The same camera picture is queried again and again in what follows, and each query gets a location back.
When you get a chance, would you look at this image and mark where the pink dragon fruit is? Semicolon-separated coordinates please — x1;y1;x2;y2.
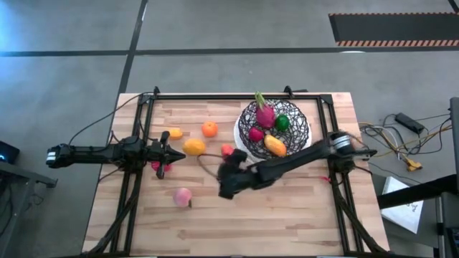
253;91;277;130

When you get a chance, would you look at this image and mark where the orange-yellow mango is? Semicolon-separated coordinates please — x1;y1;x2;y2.
263;134;288;158

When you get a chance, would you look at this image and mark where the orange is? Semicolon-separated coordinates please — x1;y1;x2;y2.
201;120;219;138

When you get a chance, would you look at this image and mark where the black aluminium table frame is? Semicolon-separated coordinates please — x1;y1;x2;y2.
84;85;390;257

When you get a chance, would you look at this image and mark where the green pepper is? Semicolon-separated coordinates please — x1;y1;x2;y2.
275;113;290;132

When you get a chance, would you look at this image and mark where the pink-red strawberry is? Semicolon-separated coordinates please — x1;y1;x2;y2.
150;161;172;173

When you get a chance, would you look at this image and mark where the right wrist cable loop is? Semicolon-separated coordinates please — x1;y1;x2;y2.
196;153;225;179

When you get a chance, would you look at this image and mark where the large yellow lemon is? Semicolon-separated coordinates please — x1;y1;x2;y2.
181;138;207;157

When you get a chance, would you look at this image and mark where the white box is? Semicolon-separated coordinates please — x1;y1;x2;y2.
380;176;424;234

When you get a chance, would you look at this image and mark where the grey metal stand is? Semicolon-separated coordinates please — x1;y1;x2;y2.
0;161;58;258

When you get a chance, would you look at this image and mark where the black device with blue light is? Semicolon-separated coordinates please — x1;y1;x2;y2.
0;140;21;165

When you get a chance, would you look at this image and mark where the black adapter cable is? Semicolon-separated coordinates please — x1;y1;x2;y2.
422;113;451;122

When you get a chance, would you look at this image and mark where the black hazard-striped floor mat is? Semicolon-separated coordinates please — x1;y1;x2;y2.
328;13;459;47

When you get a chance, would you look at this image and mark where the white plate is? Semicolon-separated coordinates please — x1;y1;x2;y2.
233;118;313;164

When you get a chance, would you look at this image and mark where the black wire basket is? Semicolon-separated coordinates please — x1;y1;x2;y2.
237;98;311;161

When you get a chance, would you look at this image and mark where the long red pepper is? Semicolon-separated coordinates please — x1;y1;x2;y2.
220;143;236;161

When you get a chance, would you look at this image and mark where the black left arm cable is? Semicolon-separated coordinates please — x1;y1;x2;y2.
67;92;153;146

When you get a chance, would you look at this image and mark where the yellow cable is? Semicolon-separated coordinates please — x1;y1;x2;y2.
358;121;453;166

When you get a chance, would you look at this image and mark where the black power adapter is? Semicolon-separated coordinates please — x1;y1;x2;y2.
394;113;426;135

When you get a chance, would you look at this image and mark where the pink peach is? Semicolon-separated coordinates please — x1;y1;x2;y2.
172;187;194;209

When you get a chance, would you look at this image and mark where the red apple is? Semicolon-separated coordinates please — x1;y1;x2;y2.
248;126;265;143

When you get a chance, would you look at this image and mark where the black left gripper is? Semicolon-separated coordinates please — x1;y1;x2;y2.
143;130;186;180

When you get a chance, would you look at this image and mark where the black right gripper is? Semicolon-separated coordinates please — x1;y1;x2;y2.
217;148;259;200

